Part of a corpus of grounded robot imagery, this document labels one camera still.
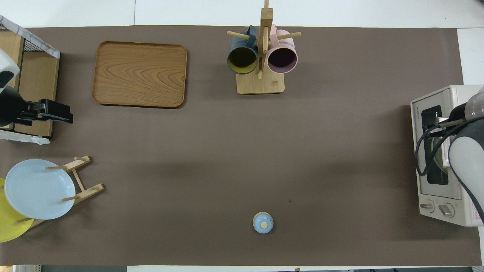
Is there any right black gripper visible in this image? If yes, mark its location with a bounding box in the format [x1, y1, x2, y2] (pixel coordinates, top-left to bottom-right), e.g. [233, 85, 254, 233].
[427, 118, 467, 138]

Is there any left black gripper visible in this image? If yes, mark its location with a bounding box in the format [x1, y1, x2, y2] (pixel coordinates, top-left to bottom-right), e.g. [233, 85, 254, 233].
[16, 99, 73, 126]

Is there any beige toaster oven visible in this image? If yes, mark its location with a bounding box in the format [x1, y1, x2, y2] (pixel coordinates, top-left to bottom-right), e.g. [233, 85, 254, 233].
[410, 85, 484, 227]

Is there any light blue plate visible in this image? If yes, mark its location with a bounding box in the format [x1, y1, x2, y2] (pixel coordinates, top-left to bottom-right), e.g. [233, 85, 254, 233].
[4, 159, 76, 220]

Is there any wooden plate rack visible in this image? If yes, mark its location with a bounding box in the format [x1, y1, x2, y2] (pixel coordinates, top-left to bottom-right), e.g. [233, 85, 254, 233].
[15, 155, 104, 229]

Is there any rectangular wooden tray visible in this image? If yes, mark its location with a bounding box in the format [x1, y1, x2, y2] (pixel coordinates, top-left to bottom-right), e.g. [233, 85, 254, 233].
[92, 41, 188, 109]

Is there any yellow plate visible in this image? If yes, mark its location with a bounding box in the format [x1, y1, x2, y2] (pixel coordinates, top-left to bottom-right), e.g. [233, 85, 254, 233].
[0, 178, 34, 243]

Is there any large brown table mat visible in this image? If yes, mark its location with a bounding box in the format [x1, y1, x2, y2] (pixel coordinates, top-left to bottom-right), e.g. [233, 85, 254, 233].
[0, 26, 482, 267]

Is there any pink mug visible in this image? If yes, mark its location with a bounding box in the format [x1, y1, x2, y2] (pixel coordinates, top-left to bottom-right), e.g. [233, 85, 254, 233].
[267, 24, 299, 74]

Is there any wooden mug tree stand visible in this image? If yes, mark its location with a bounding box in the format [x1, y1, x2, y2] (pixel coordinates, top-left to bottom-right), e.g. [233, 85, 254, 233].
[227, 0, 302, 95]

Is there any dark teal mug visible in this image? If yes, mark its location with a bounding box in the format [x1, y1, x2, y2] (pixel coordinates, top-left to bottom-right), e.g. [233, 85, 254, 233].
[227, 25, 259, 75]

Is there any small blue lidded jar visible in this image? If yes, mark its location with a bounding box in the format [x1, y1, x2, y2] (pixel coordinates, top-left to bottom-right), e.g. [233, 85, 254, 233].
[253, 212, 274, 234]

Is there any wooden shelf with white frame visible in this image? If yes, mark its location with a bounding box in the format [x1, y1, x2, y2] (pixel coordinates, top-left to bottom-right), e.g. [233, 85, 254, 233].
[0, 14, 61, 145]

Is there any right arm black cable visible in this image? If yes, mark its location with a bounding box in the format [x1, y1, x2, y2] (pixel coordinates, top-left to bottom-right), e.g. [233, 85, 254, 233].
[415, 116, 484, 177]

